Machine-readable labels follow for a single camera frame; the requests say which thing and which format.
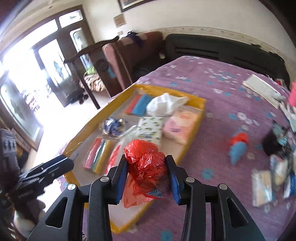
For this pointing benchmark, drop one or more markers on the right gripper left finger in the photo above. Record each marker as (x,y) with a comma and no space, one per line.
(64,219)

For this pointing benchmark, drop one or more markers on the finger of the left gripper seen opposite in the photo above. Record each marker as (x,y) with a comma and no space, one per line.
(32,183)

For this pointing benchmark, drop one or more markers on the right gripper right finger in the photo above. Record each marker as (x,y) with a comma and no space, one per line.
(214,205)

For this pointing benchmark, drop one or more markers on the red multicolour sponge pack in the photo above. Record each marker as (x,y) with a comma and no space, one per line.
(98,154)

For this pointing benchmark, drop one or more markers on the red plastic bag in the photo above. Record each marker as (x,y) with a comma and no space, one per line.
(147,178)

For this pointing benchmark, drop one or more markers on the red white wipes pack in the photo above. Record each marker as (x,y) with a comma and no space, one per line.
(128,136)

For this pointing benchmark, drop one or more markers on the pink tissue pack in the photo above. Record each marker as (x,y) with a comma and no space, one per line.
(180,125)

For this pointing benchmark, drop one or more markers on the blue Vinda plastic bag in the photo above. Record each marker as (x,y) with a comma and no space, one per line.
(113,127)

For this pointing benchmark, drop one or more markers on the lemon print tissue pack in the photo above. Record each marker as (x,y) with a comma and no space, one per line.
(150,129)

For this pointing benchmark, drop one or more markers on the white fluffy towel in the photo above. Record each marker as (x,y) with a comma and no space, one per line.
(165,105)

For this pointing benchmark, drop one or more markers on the blue red sponge pack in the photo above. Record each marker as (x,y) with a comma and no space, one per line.
(137,106)

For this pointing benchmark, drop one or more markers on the clear bag of white items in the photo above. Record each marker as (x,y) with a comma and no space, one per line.
(279,169)

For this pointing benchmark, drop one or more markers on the blue Vinda tissue pack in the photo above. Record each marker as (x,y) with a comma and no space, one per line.
(290,186)

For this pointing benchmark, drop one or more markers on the blue scrubber with red bag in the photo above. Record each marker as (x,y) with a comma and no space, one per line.
(238,145)

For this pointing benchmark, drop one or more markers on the yellow cardboard tray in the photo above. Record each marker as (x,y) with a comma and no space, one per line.
(80,145)

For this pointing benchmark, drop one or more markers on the purple floral tablecloth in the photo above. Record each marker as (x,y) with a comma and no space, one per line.
(230,107)

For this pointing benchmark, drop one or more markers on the white paper notebook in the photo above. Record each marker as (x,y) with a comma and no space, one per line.
(264,90)

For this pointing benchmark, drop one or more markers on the brown armchair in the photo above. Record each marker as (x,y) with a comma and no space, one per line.
(129,52)

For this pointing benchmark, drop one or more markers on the black sofa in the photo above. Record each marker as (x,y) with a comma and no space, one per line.
(246,56)

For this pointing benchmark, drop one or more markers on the framed picture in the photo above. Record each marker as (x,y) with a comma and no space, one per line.
(126,5)

